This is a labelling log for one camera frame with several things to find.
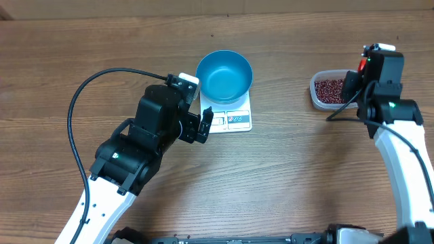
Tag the white digital kitchen scale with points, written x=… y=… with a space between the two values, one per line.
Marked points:
x=229 y=118

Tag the red adzuki beans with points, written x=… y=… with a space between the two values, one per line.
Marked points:
x=329 y=91

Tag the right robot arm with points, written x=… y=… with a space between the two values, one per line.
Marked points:
x=396 y=126

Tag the red scoop with blue handle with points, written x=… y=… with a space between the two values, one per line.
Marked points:
x=361 y=66

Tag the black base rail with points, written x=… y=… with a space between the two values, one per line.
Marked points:
x=335 y=233

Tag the clear plastic container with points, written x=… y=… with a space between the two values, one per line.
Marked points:
x=323 y=75

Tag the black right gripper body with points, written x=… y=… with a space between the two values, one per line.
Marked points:
x=352 y=84

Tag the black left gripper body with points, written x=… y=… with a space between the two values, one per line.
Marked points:
x=184 y=129

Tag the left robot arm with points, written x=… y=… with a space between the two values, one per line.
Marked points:
x=133 y=154

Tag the teal plastic bowl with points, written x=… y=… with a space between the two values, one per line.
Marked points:
x=225 y=76

